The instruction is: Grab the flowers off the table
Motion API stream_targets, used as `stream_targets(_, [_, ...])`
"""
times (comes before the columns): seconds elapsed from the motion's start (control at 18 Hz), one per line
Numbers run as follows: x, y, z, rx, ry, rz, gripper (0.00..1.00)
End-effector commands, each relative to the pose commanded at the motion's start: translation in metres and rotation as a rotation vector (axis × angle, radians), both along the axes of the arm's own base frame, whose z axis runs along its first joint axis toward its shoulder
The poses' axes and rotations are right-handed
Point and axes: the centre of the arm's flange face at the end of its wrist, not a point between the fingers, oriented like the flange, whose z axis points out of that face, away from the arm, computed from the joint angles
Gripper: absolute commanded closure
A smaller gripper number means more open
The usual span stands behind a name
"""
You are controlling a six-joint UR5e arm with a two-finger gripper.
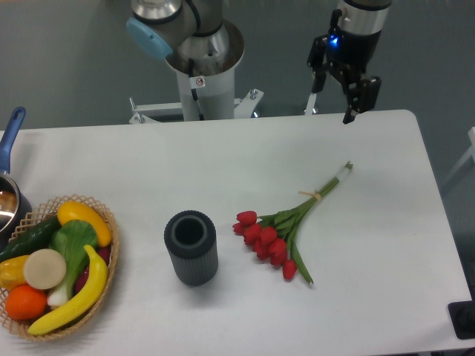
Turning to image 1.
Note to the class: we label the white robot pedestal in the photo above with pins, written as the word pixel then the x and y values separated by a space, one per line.
pixel 205 71

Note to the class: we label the woven wicker basket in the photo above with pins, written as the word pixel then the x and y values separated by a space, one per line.
pixel 38 214

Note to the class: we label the beige round disc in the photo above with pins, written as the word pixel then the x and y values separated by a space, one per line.
pixel 44 269

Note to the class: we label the yellow squash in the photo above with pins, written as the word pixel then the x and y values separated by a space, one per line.
pixel 73 210

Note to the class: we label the red fruit in basket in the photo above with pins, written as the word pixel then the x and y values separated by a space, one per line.
pixel 105 254

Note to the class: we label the yellow bell pepper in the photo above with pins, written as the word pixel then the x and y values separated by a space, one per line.
pixel 12 274

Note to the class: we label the orange fruit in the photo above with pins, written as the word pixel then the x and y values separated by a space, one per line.
pixel 25 303

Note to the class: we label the white furniture leg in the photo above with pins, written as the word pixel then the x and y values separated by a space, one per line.
pixel 460 168

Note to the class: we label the green bok choy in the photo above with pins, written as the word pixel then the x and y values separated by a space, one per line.
pixel 69 241

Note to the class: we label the dark grey ribbed vase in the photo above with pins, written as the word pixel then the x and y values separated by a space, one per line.
pixel 191 241

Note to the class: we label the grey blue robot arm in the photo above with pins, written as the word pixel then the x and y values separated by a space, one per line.
pixel 175 21

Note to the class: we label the blue handled saucepan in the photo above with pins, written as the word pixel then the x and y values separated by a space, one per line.
pixel 14 205

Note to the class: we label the yellow banana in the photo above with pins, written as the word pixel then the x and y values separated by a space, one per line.
pixel 80 303

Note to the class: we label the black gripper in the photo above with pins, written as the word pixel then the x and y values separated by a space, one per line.
pixel 350 54

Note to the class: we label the red tulip bouquet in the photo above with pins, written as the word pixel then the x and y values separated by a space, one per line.
pixel 273 237

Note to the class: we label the black device at table edge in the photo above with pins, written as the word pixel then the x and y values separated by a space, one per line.
pixel 462 318

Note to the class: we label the green cucumber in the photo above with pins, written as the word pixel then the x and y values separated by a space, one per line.
pixel 33 239

